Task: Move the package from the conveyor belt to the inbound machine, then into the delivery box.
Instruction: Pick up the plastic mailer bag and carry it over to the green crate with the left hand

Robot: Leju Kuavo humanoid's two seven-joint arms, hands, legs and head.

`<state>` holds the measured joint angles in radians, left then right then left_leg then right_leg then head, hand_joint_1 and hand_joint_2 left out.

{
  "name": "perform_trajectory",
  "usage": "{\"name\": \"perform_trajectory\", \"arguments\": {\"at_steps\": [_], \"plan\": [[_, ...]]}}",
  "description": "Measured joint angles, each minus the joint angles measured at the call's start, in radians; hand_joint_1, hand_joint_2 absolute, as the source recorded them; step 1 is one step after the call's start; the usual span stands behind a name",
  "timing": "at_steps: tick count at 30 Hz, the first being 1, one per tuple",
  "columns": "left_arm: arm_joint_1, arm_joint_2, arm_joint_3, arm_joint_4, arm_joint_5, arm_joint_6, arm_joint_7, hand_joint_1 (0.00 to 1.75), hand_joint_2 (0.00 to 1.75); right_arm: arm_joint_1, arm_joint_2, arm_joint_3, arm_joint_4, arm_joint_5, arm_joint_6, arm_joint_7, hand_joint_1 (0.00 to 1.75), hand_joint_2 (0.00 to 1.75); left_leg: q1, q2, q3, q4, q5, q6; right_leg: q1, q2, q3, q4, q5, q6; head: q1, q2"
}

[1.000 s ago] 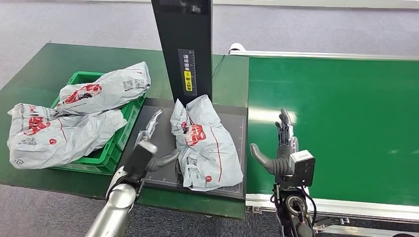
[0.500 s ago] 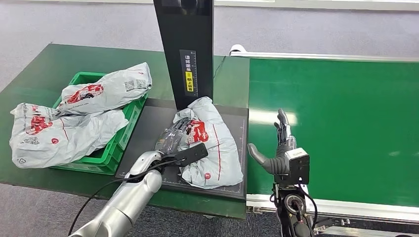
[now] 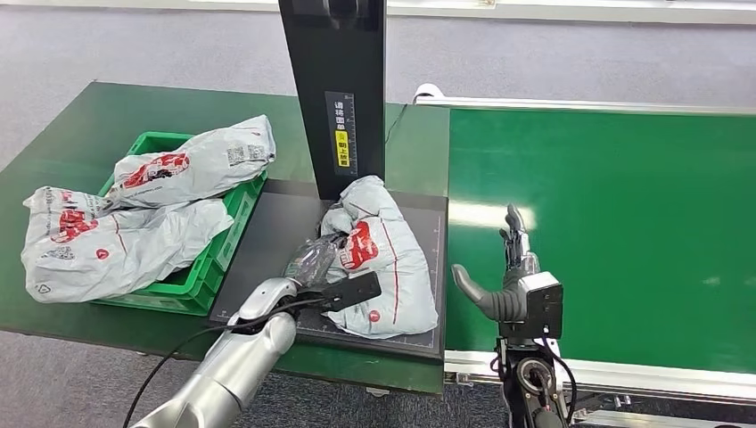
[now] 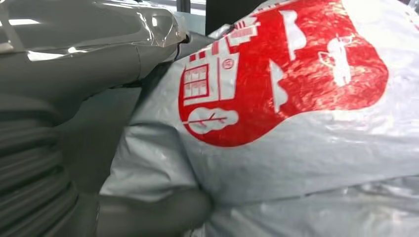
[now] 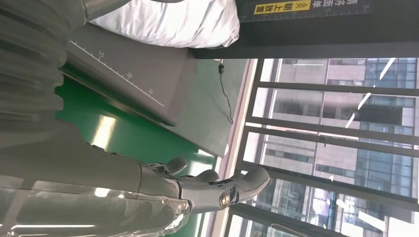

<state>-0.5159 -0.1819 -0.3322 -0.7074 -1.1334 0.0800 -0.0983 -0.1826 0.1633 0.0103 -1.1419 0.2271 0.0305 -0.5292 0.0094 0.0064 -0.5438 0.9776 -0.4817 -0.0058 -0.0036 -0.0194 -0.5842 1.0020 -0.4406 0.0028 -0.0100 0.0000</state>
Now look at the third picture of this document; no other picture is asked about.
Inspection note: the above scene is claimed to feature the black yellow column label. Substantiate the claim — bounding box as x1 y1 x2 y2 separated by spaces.
325 90 359 177

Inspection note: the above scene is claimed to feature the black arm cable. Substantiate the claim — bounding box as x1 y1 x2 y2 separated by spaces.
540 342 579 426
120 298 326 428

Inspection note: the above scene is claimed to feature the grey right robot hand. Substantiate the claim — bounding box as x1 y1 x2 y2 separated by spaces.
450 203 541 325

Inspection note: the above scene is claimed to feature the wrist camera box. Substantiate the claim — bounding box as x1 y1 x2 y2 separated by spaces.
307 270 383 314
516 271 565 341

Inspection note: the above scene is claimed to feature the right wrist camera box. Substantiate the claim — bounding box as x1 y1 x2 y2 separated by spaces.
516 271 565 341

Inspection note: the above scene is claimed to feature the aluminium conveyor frame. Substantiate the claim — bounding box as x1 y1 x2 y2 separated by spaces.
413 94 756 428

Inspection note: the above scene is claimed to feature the green conveyor belt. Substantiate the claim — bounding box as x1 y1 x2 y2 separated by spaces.
444 108 756 375

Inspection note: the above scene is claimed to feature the black scanner column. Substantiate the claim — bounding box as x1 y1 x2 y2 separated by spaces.
277 0 388 202

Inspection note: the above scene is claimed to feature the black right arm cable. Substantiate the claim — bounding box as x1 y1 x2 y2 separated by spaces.
540 342 579 426

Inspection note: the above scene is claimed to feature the green plastic crate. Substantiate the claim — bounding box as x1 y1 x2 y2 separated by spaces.
91 131 268 317

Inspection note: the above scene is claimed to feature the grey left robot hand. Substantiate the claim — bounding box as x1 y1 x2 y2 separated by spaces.
283 232 350 291

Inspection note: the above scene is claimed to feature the thin black table cable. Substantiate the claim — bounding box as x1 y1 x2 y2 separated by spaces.
384 103 410 144

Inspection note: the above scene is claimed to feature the grey mailer bag red stripe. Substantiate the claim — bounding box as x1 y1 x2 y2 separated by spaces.
318 175 440 341

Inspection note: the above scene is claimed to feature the black scanner base plate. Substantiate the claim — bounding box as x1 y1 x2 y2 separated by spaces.
210 178 448 363

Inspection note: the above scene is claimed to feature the green work table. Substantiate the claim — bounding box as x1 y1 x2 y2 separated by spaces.
0 81 451 397

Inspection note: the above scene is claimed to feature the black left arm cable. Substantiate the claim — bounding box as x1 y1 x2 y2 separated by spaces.
120 298 326 428

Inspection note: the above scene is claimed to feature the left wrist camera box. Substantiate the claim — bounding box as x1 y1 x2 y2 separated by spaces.
307 270 383 314

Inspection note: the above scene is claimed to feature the grey mailer bag with barcodes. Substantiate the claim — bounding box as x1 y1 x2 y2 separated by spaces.
103 114 277 210

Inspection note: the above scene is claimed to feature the large grey mailer bag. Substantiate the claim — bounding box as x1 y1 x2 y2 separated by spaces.
21 186 235 305

